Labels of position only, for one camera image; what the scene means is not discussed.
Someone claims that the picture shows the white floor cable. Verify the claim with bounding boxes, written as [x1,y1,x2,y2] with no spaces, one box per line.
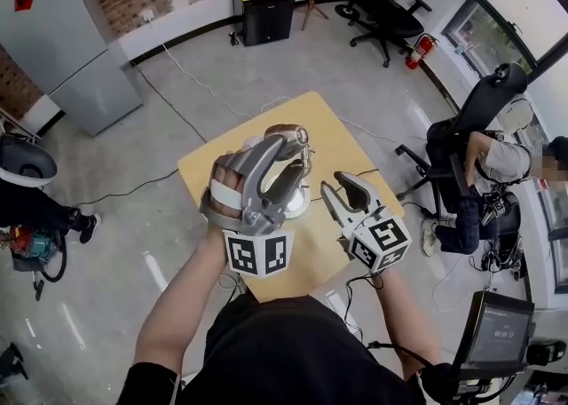
[149,18,255,121]

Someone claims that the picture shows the silver fridge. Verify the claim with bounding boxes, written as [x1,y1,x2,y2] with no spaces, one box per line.
[0,0,144,137]

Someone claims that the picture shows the white grey backpack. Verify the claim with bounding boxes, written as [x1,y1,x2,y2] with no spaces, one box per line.
[0,134,59,187]

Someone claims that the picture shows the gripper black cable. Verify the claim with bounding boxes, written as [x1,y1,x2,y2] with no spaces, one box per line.
[343,272,388,343]
[217,272,248,303]

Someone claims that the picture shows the red fire extinguisher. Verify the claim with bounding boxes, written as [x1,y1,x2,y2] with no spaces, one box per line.
[404,33,440,71]

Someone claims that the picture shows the person's black shirt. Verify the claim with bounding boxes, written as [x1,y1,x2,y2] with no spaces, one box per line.
[115,294,449,405]

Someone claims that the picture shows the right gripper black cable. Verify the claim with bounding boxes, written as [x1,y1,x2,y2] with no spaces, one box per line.
[343,272,388,343]

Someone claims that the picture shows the black monitor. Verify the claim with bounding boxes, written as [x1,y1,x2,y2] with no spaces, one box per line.
[450,290,536,393]

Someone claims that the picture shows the silver desk lamp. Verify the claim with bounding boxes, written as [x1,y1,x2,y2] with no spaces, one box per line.
[242,123,318,221]

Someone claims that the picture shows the yellow wooden table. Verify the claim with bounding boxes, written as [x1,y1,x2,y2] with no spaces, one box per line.
[177,91,406,304]

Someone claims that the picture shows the red teal vacuum cleaner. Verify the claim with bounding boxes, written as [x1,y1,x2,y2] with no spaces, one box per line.
[8,225,68,284]

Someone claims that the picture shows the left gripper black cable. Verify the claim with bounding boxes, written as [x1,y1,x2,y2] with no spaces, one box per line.
[217,272,248,303]

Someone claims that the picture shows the black high-back mesh chair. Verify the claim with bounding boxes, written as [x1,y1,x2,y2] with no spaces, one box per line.
[394,62,529,226]

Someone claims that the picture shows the black floor cable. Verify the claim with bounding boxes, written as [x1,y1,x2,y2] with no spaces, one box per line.
[73,60,209,209]

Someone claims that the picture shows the person's right forearm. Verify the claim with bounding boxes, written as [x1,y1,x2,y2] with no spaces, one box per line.
[375,267,445,381]

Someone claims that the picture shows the black office chair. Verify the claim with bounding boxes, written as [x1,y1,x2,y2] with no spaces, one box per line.
[335,0,434,69]

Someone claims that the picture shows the black-framed window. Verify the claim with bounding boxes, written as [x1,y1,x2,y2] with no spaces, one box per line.
[441,0,568,81]

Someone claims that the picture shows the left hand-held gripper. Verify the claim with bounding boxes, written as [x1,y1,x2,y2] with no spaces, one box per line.
[199,133,309,280]

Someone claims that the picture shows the person's left hand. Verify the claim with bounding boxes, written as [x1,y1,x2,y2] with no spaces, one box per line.
[207,155,247,220]

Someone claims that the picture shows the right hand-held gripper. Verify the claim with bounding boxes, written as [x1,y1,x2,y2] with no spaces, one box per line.
[319,170,414,274]

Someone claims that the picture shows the person's left forearm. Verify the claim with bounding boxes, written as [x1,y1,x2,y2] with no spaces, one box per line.
[134,229,233,378]

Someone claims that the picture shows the black cabinet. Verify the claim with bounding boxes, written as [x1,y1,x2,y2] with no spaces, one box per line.
[231,0,297,48]

